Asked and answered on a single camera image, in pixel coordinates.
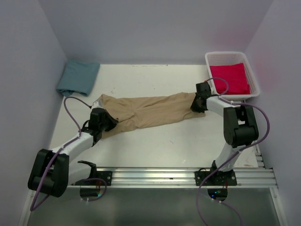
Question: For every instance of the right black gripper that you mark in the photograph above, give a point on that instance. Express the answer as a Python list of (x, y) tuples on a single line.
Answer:
[(194, 108)]

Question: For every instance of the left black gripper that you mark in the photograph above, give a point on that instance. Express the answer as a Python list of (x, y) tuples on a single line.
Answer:
[(113, 122)]

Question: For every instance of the beige t shirt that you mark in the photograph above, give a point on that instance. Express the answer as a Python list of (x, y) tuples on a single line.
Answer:
[(147, 112)]

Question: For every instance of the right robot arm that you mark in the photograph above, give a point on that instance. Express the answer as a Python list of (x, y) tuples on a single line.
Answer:
[(239, 125)]

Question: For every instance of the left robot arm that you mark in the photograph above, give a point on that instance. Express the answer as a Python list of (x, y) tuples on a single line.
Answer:
[(50, 171)]

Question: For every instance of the red folded t shirt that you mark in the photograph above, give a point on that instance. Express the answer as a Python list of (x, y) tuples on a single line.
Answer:
[(234, 75)]

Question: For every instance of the white plastic basket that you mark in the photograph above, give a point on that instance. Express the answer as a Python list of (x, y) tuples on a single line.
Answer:
[(219, 85)]

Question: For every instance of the teal folded t shirt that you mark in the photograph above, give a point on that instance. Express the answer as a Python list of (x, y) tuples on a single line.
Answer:
[(78, 77)]

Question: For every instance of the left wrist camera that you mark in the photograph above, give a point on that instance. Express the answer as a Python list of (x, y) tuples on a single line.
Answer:
[(97, 104)]

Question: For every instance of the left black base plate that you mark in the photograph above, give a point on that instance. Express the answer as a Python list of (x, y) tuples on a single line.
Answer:
[(104, 175)]

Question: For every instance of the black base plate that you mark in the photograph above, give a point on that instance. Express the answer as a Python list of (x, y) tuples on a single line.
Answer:
[(218, 179), (104, 175)]

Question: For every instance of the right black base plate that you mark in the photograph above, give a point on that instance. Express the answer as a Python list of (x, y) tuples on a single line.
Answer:
[(218, 179)]

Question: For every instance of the aluminium rail frame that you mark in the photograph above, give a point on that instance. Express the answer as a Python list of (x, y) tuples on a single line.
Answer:
[(153, 182)]

